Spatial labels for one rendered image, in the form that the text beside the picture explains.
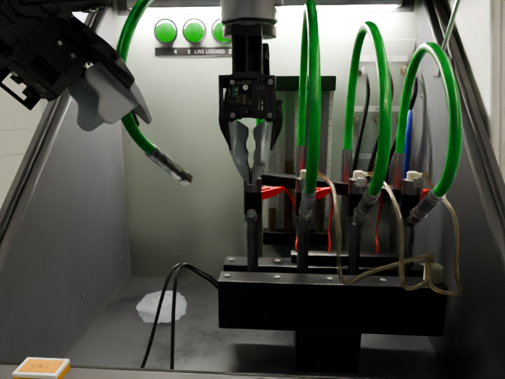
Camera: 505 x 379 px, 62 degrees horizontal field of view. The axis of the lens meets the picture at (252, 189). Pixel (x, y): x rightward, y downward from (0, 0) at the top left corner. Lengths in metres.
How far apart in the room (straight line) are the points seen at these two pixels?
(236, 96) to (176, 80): 0.40
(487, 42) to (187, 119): 0.57
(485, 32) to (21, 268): 0.76
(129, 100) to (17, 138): 3.09
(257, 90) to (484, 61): 0.38
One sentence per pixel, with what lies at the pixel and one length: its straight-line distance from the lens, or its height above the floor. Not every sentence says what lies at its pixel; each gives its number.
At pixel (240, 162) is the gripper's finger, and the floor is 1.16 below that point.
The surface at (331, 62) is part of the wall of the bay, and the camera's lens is 0.93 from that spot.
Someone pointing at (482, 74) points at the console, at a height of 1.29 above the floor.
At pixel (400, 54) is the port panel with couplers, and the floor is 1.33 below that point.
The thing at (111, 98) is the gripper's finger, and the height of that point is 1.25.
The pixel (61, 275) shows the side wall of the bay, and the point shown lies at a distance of 0.77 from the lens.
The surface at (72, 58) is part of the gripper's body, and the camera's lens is 0.48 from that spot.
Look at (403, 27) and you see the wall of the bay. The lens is 0.96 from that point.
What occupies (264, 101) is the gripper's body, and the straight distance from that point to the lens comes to 0.54.
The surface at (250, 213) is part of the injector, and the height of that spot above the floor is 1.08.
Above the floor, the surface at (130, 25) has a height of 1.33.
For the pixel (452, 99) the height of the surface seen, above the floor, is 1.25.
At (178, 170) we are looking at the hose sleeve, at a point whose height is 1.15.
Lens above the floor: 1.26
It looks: 13 degrees down
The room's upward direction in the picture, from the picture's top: straight up
